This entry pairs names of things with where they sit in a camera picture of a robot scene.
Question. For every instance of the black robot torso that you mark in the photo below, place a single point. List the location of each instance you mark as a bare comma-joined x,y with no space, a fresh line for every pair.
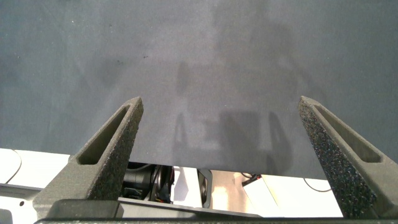
140,183

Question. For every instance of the dark mat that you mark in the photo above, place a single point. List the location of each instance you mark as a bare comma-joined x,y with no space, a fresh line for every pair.
93,46

